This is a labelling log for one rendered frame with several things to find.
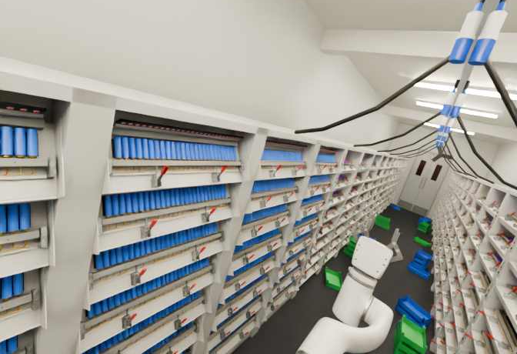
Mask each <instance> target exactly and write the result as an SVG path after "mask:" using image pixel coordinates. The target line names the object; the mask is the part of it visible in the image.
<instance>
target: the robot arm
mask: <svg viewBox="0 0 517 354"><path fill-rule="evenodd" d="M374 223H375V218H373V217H372V219H370V220H369V222H368V224H367V226H366V228H364V229H359V230H357V231H354V232H352V235H353V238H354V240H355V242H356V247H355V251H354V254H353V257H352V264H353V267H350V266H349V269H348V271H349V272H348V274H347V276H346V277H345V281H344V282H343V284H342V287H341V289H340V291H339V294H338V296H337V298H336V301H335V303H334V306H333V307H332V311H333V312H334V314H335V316H336V317H337V318H338V319H340V320H341V321H342V322H343V323H341V322H339V321H337V320H334V319H331V318H328V317H324V318H321V319H320V320H319V321H318V322H317V323H316V324H315V326H314V327H313V329H312V331H311V332H310V333H309V335H308V336H307V337H306V339H305V341H304V342H303V343H302V344H301V346H300V347H299V349H298V350H297V352H296V353H295V354H343V353H344V352H351V353H365V352H371V351H372V350H374V349H377V348H378V347H379V346H380V345H381V344H382V343H383V342H384V340H385V338H386V336H387V335H388V333H389V330H390V327H391V324H392V320H393V312H392V310H391V309H390V308H389V307H388V306H387V305H386V304H385V303H383V302H381V301H380V300H378V299H377V298H375V297H374V296H373V295H372V292H373V290H374V288H375V285H376V283H377V280H376V279H380V278H381V277H382V275H383V273H384V272H385V270H386V268H387V267H388V265H389V263H390V262H394V261H399V260H403V256H402V254H401V251H400V249H399V247H398V245H397V240H398V237H399V235H400V232H399V229H395V232H394V234H393V236H392V242H391V243H390V244H389V245H387V246H385V245H383V244H381V243H379V242H377V241H375V240H374V239H371V238H369V231H370V229H372V227H373V225H374ZM361 233H364V236H361V237H360V238H359V237H358V234H361ZM393 247H394V249H395V251H396V254H397V256H395V257H392V255H393V251H392V250H391V248H393ZM360 320H363V321H365V322H366V323H368V324H369V327H366V328H356V327H357V326H358V325H359V322H360ZM344 323H345V324H344Z"/></svg>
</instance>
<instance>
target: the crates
mask: <svg viewBox="0 0 517 354"><path fill-rule="evenodd" d="M389 221H390V218H389V219H388V218H386V217H384V216H382V215H379V214H377V216H376V217H375V224H376V225H378V226H381V227H382V228H385V229H388V230H389V225H388V224H389ZM431 221H432V220H430V219H427V218H426V217H420V219H419V221H418V223H417V224H419V227H418V230H420V231H422V232H425V233H427V232H428V231H429V230H430V228H431V226H432V224H431ZM349 240H350V241H349V245H350V246H349V247H347V248H346V247H345V248H344V250H343V252H344V253H346V254H347V255H349V256H351V257H353V254H354V251H355V247H356V242H355V240H354V238H353V235H350V238H349ZM413 240H414V241H416V242H418V243H420V244H421V245H423V246H425V247H431V245H432V244H431V243H430V244H429V243H427V242H426V241H424V240H422V239H420V238H419V237H414V239H413ZM432 257H433V255H429V254H428V253H426V252H423V251H422V249H421V250H420V251H418V252H416V254H415V256H414V259H413V261H412V263H411V262H410V263H409V265H408V268H407V269H408V270H409V271H411V272H414V273H415V274H417V275H418V276H421V277H422V278H424V279H426V280H428V278H429V273H430V271H429V272H426V271H425V269H426V268H427V267H428V266H429V263H430V262H431V260H432ZM340 274H341V272H339V273H337V272H334V271H332V270H330V269H328V267H326V268H325V285H326V286H328V287H330V288H333V289H336V290H338V291H340V289H341V287H342V279H341V275H340ZM395 309H396V310H397V311H398V312H400V313H401V314H402V315H403V317H402V318H401V319H400V321H399V322H398V323H397V325H396V327H395V331H394V354H425V351H426V350H427V346H426V341H425V330H426V328H427V327H429V325H430V323H431V321H432V319H433V318H432V317H434V315H429V314H428V313H427V312H426V311H425V310H424V309H423V308H421V307H420V306H419V305H417V304H416V303H415V302H413V301H412V300H411V299H410V296H407V297H405V298H401V297H399V300H398V302H397V304H396V306H395Z"/></svg>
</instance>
